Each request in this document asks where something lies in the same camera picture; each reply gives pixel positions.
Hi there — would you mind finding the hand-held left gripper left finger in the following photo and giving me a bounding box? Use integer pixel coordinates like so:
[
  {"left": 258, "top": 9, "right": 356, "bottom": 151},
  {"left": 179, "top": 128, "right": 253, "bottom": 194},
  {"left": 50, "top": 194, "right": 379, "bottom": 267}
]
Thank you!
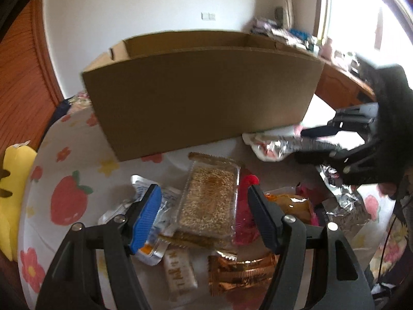
[{"left": 35, "top": 184, "right": 162, "bottom": 310}]

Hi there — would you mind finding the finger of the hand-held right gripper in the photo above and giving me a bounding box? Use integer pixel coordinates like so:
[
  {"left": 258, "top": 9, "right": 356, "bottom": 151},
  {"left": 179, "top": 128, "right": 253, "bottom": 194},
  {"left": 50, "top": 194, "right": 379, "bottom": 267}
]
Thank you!
[
  {"left": 295, "top": 138, "right": 388, "bottom": 185},
  {"left": 300, "top": 103, "right": 379, "bottom": 138}
]

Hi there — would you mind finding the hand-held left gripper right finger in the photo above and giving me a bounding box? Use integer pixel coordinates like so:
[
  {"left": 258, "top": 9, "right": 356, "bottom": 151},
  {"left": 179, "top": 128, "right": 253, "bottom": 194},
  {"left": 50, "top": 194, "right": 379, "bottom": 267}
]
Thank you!
[{"left": 247, "top": 184, "right": 376, "bottom": 310}]

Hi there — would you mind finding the blue and white snack packet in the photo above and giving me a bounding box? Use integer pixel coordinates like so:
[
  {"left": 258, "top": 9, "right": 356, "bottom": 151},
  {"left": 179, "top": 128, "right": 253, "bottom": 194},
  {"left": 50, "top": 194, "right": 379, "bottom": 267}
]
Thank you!
[{"left": 98, "top": 174, "right": 181, "bottom": 265}]

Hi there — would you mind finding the clear sesame bar pack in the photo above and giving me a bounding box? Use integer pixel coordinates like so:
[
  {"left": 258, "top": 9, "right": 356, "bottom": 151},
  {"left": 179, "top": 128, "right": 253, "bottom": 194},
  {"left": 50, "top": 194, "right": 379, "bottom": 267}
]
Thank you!
[{"left": 172, "top": 152, "right": 241, "bottom": 249}]

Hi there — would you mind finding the small white snack packet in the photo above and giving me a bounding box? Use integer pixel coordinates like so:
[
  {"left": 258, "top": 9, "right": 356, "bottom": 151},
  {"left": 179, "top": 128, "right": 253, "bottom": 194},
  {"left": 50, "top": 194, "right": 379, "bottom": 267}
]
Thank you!
[{"left": 163, "top": 249, "right": 198, "bottom": 294}]

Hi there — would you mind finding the silver and white foil packet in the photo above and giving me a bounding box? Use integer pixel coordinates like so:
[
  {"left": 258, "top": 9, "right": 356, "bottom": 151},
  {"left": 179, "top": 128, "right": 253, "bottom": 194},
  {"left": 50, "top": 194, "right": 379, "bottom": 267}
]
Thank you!
[{"left": 243, "top": 127, "right": 336, "bottom": 162}]

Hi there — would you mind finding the brown cardboard box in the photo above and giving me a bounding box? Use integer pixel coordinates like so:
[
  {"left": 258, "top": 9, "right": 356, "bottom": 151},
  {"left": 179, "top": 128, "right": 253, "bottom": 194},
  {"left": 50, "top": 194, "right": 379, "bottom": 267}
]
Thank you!
[{"left": 81, "top": 30, "right": 325, "bottom": 162}]

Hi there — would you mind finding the person's right hand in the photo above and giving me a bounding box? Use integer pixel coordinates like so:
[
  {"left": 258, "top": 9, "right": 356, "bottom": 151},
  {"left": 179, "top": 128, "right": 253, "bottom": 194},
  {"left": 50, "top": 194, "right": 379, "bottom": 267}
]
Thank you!
[{"left": 379, "top": 182, "right": 398, "bottom": 199}]

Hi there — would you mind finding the red snack packet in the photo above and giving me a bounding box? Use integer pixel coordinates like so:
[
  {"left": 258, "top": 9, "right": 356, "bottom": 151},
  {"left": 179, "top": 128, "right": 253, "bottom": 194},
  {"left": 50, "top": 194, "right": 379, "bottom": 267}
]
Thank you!
[{"left": 234, "top": 174, "right": 270, "bottom": 246}]

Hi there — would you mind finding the crumpled silver foil packet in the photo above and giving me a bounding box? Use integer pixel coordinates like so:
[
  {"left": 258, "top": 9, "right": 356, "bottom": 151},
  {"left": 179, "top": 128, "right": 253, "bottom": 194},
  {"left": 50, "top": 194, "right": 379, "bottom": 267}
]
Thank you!
[{"left": 318, "top": 165, "right": 360, "bottom": 207}]

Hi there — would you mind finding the orange snack packet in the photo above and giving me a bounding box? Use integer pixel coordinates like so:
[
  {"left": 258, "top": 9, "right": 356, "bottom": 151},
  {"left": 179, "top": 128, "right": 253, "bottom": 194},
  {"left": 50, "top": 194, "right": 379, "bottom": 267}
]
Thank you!
[{"left": 265, "top": 192, "right": 318, "bottom": 227}]

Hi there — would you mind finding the wooden side desk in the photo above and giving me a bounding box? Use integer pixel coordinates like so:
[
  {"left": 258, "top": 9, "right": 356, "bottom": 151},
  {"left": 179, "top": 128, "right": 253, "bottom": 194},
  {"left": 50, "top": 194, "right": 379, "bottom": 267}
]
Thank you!
[{"left": 314, "top": 60, "right": 378, "bottom": 104}]

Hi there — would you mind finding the grey printed snack packet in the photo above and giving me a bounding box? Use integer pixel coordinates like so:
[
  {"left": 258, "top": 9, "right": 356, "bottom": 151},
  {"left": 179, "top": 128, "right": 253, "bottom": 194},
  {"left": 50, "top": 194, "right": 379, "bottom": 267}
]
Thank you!
[{"left": 323, "top": 198, "right": 371, "bottom": 236}]

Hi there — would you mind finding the shiny gold snack packet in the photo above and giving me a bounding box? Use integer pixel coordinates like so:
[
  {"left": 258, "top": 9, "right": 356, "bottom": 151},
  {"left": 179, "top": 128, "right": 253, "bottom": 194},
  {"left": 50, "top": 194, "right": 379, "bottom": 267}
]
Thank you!
[{"left": 208, "top": 252, "right": 280, "bottom": 296}]

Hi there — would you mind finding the floral patterned cloth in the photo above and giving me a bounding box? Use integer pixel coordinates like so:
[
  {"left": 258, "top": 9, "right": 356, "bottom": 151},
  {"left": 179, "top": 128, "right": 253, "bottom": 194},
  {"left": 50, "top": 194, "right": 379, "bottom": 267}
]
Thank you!
[{"left": 371, "top": 223, "right": 412, "bottom": 280}]

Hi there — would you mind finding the strawberry print tablecloth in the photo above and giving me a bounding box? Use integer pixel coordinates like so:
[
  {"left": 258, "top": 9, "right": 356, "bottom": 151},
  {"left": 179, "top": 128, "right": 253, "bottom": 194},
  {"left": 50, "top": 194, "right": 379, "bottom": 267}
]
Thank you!
[{"left": 18, "top": 94, "right": 413, "bottom": 310}]

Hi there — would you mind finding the pile of assorted desk clutter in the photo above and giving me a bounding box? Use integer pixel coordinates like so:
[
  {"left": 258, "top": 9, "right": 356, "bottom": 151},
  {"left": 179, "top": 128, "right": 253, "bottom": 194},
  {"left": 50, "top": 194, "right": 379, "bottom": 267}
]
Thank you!
[{"left": 250, "top": 18, "right": 323, "bottom": 52}]

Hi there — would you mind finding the bright window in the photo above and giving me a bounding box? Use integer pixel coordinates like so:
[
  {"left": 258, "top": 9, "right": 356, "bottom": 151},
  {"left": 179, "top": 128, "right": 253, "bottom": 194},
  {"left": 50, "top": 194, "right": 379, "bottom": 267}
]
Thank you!
[{"left": 318, "top": 0, "right": 413, "bottom": 72}]

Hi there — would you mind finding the dark blue cloth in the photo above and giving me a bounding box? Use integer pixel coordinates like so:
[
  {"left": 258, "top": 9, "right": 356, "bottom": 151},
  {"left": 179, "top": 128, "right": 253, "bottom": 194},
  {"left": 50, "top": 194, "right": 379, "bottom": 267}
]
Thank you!
[{"left": 48, "top": 98, "right": 73, "bottom": 130}]

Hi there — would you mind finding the yellow plush toy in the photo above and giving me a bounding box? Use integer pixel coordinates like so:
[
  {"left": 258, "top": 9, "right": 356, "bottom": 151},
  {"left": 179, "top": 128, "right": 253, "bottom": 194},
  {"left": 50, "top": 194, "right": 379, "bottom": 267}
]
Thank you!
[{"left": 0, "top": 142, "right": 37, "bottom": 262}]

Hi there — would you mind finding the wooden slatted door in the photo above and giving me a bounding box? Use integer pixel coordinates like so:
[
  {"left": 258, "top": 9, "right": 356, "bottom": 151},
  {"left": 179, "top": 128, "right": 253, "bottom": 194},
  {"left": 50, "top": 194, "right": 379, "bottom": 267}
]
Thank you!
[{"left": 0, "top": 0, "right": 65, "bottom": 156}]

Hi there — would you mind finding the black cable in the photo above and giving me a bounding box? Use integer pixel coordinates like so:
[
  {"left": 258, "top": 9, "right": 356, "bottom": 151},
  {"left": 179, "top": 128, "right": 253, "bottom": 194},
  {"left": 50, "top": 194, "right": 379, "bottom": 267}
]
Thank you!
[{"left": 379, "top": 181, "right": 409, "bottom": 285}]

